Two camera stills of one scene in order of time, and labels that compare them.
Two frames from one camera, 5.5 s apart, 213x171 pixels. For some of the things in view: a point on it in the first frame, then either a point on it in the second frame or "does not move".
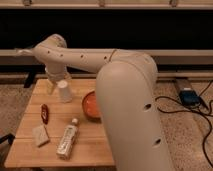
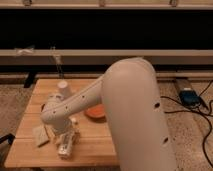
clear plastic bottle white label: x=65 y=146 does not move
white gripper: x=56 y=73 to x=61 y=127
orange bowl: x=89 y=105 does not move
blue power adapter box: x=189 y=98 does not move
